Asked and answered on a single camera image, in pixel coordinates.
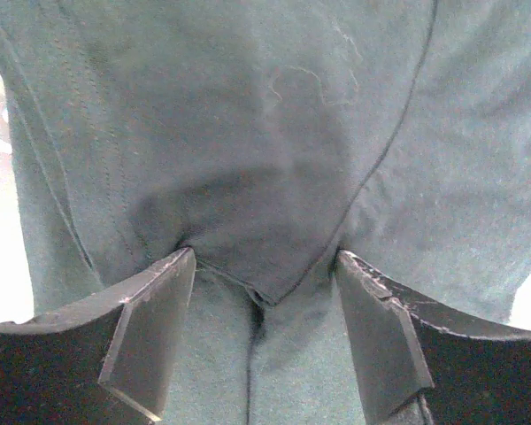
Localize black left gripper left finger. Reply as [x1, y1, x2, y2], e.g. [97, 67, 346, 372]
[0, 248, 196, 424]

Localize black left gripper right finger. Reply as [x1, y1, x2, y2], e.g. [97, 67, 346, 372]
[335, 251, 531, 424]

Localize black t shirt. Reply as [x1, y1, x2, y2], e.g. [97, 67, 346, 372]
[0, 1, 531, 424]

